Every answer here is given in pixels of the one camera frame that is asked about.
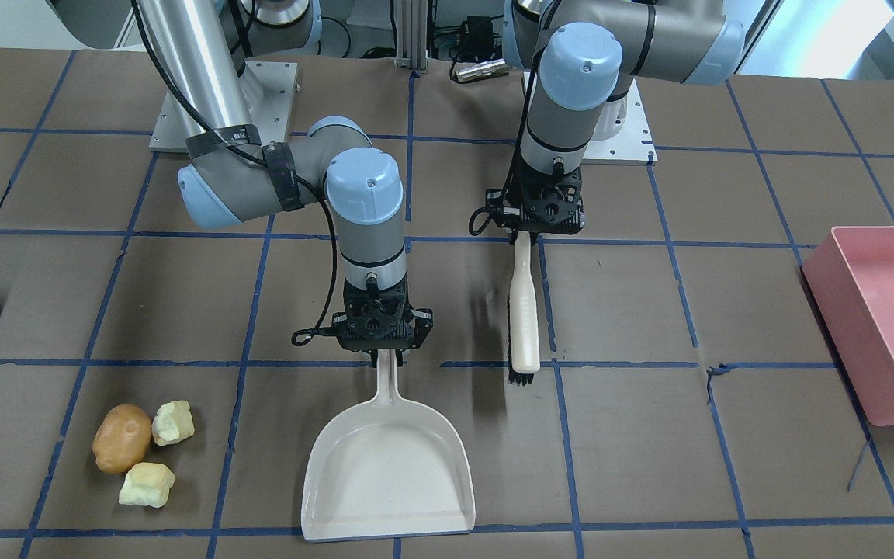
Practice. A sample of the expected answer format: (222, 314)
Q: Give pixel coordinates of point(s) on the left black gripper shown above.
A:
(576, 192)

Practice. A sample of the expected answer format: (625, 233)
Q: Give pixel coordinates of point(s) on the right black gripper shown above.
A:
(421, 324)

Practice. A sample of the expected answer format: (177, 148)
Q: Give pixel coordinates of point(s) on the beige hand brush black bristles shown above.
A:
(523, 333)

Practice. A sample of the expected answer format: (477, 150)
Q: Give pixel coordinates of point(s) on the beige plastic dustpan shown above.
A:
(387, 467)

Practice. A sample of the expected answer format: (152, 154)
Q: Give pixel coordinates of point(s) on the yellow foam piece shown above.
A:
(172, 423)
(147, 484)

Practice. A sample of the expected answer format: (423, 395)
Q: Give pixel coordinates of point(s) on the orange-brown potato toy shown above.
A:
(122, 439)

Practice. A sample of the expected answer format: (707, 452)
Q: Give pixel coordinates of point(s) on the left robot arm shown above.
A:
(582, 57)

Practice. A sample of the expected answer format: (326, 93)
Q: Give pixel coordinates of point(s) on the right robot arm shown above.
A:
(235, 173)

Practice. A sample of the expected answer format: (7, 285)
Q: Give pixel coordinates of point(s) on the pink plastic bin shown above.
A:
(851, 275)

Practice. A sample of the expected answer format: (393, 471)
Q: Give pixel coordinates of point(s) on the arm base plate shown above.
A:
(618, 132)
(269, 88)

